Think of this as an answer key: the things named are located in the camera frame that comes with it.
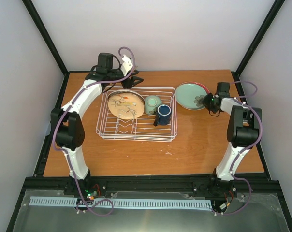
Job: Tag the light blue cable duct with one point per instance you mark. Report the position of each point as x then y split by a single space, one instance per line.
125 203

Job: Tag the floral patterned plate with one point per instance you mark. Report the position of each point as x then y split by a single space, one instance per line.
123 91

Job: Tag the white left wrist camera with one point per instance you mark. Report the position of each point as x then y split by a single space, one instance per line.
126 66

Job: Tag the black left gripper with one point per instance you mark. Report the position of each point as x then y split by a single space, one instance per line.
128 83

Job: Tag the black enclosure frame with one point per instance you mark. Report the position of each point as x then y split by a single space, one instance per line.
38 182

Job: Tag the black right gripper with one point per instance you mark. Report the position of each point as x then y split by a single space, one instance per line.
205 101

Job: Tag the beige bird painted plate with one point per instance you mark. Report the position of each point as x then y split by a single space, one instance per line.
126 106

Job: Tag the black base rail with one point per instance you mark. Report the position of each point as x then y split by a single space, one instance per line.
197 186

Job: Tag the dark blue ceramic mug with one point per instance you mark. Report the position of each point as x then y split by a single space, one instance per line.
163 115

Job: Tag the white wire dish rack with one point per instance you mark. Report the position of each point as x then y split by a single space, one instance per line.
111 127

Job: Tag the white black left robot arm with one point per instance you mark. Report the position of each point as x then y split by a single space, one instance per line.
66 122

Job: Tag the green floral ceramic bowl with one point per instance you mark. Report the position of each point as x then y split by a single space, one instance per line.
152 102

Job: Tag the plain green plate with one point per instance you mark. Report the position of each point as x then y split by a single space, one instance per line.
192 95

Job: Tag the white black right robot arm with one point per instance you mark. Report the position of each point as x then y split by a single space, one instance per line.
244 131

